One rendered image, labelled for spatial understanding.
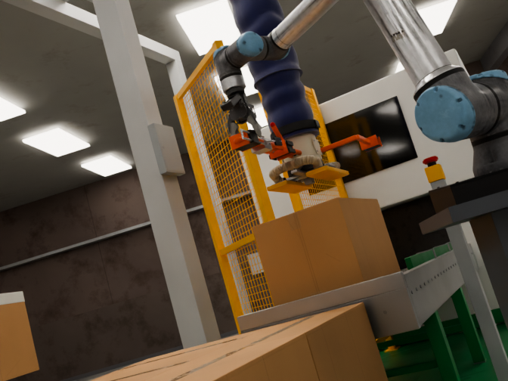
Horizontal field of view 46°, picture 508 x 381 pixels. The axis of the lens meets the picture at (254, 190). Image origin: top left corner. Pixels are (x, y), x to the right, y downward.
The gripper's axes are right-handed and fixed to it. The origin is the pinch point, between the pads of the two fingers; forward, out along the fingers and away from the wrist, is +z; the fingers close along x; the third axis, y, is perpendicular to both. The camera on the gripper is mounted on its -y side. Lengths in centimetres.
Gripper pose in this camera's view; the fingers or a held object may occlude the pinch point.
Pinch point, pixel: (247, 140)
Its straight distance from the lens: 222.5
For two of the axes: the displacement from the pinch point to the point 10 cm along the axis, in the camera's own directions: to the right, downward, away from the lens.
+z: 2.8, 9.5, -1.6
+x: -8.6, 3.2, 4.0
